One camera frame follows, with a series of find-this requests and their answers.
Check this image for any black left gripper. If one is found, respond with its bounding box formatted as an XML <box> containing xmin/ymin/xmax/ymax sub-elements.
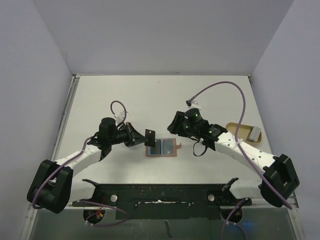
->
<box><xmin>109</xmin><ymin>121</ymin><xmax>148</xmax><ymax>147</ymax></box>

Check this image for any brown leather card holder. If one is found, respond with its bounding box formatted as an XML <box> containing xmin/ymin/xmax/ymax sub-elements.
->
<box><xmin>145</xmin><ymin>138</ymin><xmax>182</xmax><ymax>158</ymax></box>

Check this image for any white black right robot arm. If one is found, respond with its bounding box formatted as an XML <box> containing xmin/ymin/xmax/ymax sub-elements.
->
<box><xmin>167</xmin><ymin>108</ymin><xmax>300</xmax><ymax>209</ymax></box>

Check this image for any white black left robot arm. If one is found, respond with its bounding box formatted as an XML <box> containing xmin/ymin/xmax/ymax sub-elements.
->
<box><xmin>27</xmin><ymin>117</ymin><xmax>156</xmax><ymax>214</ymax></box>

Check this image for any grey credit card stack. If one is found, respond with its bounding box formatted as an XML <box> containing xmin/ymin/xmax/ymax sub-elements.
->
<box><xmin>248</xmin><ymin>126</ymin><xmax>261</xmax><ymax>143</ymax></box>

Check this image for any beige oval tray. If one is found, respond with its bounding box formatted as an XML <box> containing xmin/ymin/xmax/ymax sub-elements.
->
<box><xmin>225</xmin><ymin>122</ymin><xmax>262</xmax><ymax>146</ymax></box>

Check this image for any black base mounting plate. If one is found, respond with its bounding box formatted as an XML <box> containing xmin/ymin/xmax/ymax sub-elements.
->
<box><xmin>72</xmin><ymin>183</ymin><xmax>252</xmax><ymax>221</ymax></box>

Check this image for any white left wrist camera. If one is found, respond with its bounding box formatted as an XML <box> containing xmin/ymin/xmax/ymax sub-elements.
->
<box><xmin>114</xmin><ymin>110</ymin><xmax>127</xmax><ymax>124</ymax></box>

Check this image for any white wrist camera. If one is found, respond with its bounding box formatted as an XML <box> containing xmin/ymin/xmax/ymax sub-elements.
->
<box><xmin>190</xmin><ymin>101</ymin><xmax>201</xmax><ymax>110</ymax></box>
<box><xmin>114</xmin><ymin>110</ymin><xmax>127</xmax><ymax>124</ymax></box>

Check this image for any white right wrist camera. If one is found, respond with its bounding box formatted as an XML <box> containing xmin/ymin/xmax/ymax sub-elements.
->
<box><xmin>190</xmin><ymin>101</ymin><xmax>201</xmax><ymax>110</ymax></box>

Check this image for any aluminium left side rail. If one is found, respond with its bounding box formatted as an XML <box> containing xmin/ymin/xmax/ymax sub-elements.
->
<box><xmin>51</xmin><ymin>74</ymin><xmax>80</xmax><ymax>161</ymax></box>

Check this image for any aluminium rail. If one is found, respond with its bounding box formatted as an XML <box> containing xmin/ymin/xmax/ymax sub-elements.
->
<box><xmin>27</xmin><ymin>194</ymin><xmax>293</xmax><ymax>213</ymax></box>
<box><xmin>51</xmin><ymin>74</ymin><xmax>80</xmax><ymax>161</ymax></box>

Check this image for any aluminium front rail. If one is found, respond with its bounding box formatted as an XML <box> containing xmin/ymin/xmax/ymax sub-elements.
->
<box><xmin>27</xmin><ymin>194</ymin><xmax>293</xmax><ymax>213</ymax></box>

